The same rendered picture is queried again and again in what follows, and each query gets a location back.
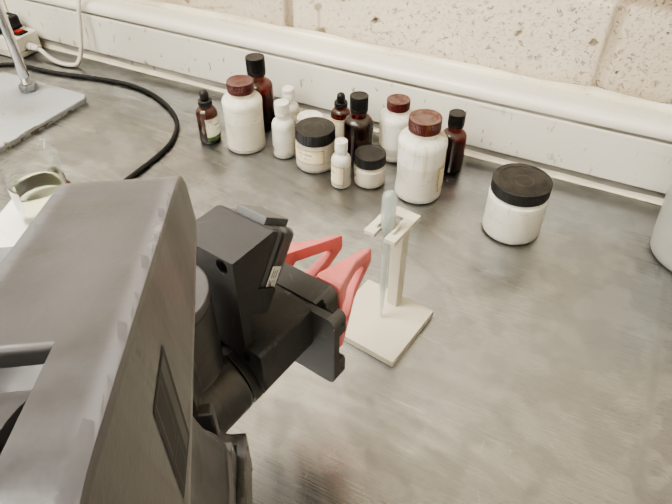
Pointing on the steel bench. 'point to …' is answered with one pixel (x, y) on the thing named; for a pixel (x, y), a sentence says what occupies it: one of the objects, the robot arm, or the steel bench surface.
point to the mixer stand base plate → (32, 108)
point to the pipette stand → (374, 331)
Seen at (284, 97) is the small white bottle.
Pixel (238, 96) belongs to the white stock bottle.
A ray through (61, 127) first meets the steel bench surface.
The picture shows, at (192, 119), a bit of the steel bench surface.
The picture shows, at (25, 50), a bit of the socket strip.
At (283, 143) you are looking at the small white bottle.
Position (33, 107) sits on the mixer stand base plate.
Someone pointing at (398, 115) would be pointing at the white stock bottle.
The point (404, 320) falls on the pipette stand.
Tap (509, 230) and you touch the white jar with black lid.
